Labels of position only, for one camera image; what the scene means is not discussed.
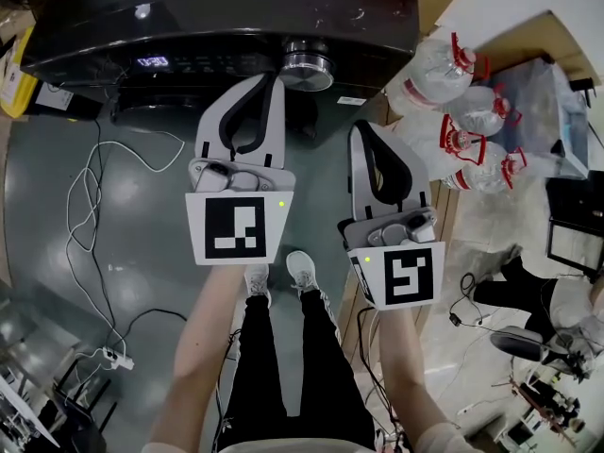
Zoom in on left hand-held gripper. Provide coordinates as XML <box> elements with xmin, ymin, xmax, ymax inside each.
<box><xmin>184</xmin><ymin>73</ymin><xmax>296</xmax><ymax>267</ymax></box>

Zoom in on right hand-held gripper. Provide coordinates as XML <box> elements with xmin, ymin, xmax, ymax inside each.
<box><xmin>337</xmin><ymin>119</ymin><xmax>447</xmax><ymax>310</ymax></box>

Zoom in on silver metal control knob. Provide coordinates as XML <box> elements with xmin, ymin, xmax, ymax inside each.
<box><xmin>278</xmin><ymin>35</ymin><xmax>336</xmax><ymax>92</ymax></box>

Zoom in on black washing machine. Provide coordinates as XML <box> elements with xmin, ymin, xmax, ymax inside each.
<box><xmin>19</xmin><ymin>0</ymin><xmax>421</xmax><ymax>136</ymax></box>

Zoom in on person's right forearm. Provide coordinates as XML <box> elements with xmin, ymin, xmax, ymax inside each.
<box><xmin>377</xmin><ymin>307</ymin><xmax>454</xmax><ymax>447</ymax></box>

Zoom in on person's left forearm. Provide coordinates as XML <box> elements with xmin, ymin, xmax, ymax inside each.
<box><xmin>150</xmin><ymin>264</ymin><xmax>249</xmax><ymax>447</ymax></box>

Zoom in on wooden slat board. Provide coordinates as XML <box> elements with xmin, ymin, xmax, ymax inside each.
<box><xmin>339</xmin><ymin>176</ymin><xmax>461</xmax><ymax>372</ymax></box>

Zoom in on person's right white shoe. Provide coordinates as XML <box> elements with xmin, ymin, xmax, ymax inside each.
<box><xmin>285</xmin><ymin>250</ymin><xmax>318</xmax><ymax>294</ymax></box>

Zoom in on person's white shoe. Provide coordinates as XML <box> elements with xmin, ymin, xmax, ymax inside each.
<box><xmin>243</xmin><ymin>261</ymin><xmax>273</xmax><ymax>309</ymax></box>
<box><xmin>285</xmin><ymin>250</ymin><xmax>318</xmax><ymax>294</ymax></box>

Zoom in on person's left white shoe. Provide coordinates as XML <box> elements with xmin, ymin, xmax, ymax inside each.
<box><xmin>243</xmin><ymin>261</ymin><xmax>273</xmax><ymax>309</ymax></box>

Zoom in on clear plastic storage box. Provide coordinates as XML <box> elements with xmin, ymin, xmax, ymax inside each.
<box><xmin>485</xmin><ymin>59</ymin><xmax>591</xmax><ymax>181</ymax></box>

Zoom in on small brown cardboard sheet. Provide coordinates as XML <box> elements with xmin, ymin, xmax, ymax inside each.
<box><xmin>417</xmin><ymin>0</ymin><xmax>461</xmax><ymax>42</ymax></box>

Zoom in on person's black trousers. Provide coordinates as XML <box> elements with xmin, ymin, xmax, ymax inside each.
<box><xmin>219</xmin><ymin>290</ymin><xmax>378</xmax><ymax>452</ymax></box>

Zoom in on large brown cardboard sheet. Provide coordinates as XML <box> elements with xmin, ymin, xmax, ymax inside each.
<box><xmin>471</xmin><ymin>9</ymin><xmax>604</xmax><ymax>87</ymax></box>

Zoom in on black bin with yellow lid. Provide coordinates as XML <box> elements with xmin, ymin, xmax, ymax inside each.
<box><xmin>0</xmin><ymin>25</ymin><xmax>103</xmax><ymax>122</ymax></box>

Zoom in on white power strip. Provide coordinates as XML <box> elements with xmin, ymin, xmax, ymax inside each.
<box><xmin>102</xmin><ymin>345</ymin><xmax>135</xmax><ymax>371</ymax></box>

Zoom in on black stool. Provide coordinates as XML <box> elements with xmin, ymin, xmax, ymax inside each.
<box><xmin>51</xmin><ymin>351</ymin><xmax>119</xmax><ymax>443</ymax></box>

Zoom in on white table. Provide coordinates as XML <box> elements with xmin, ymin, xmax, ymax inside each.
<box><xmin>0</xmin><ymin>375</ymin><xmax>62</xmax><ymax>447</ymax></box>

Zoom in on black adapter cable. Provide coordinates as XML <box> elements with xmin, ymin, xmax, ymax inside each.
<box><xmin>447</xmin><ymin>271</ymin><xmax>492</xmax><ymax>329</ymax></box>

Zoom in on black metal frame table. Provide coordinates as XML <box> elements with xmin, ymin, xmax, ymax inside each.
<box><xmin>545</xmin><ymin>176</ymin><xmax>604</xmax><ymax>273</ymax></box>

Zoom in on white cable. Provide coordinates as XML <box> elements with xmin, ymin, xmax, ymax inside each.
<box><xmin>65</xmin><ymin>129</ymin><xmax>186</xmax><ymax>358</ymax></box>

